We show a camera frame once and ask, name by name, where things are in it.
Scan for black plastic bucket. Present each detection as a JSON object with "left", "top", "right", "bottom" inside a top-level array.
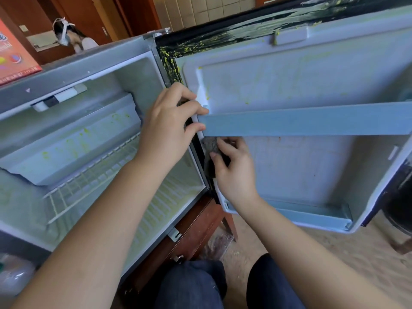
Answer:
[{"left": 385, "top": 180, "right": 412, "bottom": 237}]

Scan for orange cardboard chalk box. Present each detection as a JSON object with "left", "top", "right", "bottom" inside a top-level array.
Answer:
[{"left": 0, "top": 19, "right": 42, "bottom": 86}]

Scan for person's left hand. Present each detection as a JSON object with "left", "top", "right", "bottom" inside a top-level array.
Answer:
[{"left": 136, "top": 82, "right": 210, "bottom": 171}]

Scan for dark red wooden stand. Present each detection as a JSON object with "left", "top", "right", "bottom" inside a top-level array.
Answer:
[{"left": 116, "top": 196, "right": 239, "bottom": 309}]

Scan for beige padded headboard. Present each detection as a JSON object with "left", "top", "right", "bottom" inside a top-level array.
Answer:
[{"left": 152, "top": 0, "right": 257, "bottom": 31}]

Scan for green cap water bottle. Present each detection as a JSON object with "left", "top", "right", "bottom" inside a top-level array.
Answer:
[{"left": 0, "top": 254, "right": 36, "bottom": 300}]

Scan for dark grey cloth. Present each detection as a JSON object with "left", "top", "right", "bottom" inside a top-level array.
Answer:
[{"left": 203, "top": 137, "right": 240, "bottom": 181}]

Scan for white wire shelf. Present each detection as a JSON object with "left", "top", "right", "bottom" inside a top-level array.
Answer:
[{"left": 44, "top": 132, "right": 142, "bottom": 226}]

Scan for fridge door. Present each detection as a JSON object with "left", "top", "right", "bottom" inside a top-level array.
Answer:
[{"left": 154, "top": 0, "right": 412, "bottom": 234}]

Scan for person's dark trousers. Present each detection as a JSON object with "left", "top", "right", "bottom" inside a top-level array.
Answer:
[{"left": 154, "top": 253, "right": 306, "bottom": 309}]

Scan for person's right forearm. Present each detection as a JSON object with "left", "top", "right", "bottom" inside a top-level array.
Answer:
[{"left": 235, "top": 196, "right": 400, "bottom": 309}]

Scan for person's left forearm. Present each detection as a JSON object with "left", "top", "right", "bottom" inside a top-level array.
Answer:
[{"left": 13, "top": 158, "right": 168, "bottom": 309}]

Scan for person's right hand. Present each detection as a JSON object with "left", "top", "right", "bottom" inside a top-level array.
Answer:
[{"left": 209, "top": 137, "right": 260, "bottom": 210}]

